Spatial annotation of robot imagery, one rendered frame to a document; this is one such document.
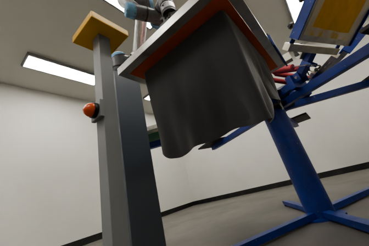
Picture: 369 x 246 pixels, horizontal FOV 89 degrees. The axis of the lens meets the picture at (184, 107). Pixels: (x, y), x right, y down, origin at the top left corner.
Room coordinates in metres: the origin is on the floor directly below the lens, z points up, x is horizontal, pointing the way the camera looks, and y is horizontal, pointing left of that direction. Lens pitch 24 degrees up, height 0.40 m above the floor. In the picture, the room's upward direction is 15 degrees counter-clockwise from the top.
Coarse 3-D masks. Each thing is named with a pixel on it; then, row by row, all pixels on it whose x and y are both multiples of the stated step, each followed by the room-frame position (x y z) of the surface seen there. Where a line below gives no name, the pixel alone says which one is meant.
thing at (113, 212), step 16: (96, 16) 0.38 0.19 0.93; (80, 32) 0.42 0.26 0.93; (96, 32) 0.43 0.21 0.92; (112, 32) 0.45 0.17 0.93; (96, 48) 0.44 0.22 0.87; (112, 48) 0.51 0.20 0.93; (96, 64) 0.45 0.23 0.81; (96, 80) 0.45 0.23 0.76; (112, 80) 0.46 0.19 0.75; (96, 96) 0.45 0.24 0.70; (112, 96) 0.46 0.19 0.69; (112, 112) 0.45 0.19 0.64; (112, 128) 0.45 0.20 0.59; (112, 144) 0.45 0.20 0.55; (112, 160) 0.44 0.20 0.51; (112, 176) 0.44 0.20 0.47; (112, 192) 0.44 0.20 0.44; (112, 208) 0.44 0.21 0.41; (112, 224) 0.44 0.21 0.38; (112, 240) 0.43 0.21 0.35; (128, 240) 0.46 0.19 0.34
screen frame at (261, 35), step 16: (192, 0) 0.44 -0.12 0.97; (208, 0) 0.44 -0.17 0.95; (240, 0) 0.47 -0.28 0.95; (176, 16) 0.49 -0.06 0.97; (192, 16) 0.49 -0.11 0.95; (160, 32) 0.53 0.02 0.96; (256, 32) 0.66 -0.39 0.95; (144, 48) 0.59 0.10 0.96; (272, 48) 0.81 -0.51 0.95; (128, 64) 0.65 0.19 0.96; (144, 80) 0.79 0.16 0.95
